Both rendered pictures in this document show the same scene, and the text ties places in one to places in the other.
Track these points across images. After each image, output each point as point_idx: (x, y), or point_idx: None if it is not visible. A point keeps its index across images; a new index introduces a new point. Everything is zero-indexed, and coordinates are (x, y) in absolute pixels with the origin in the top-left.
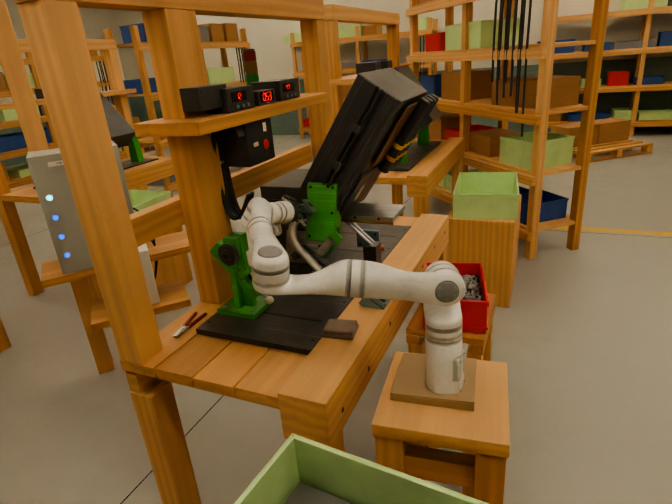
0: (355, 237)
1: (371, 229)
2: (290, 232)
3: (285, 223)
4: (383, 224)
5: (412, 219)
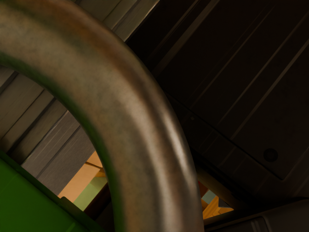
0: (72, 118)
1: (80, 146)
2: (68, 50)
3: (216, 3)
4: (82, 165)
5: (69, 199)
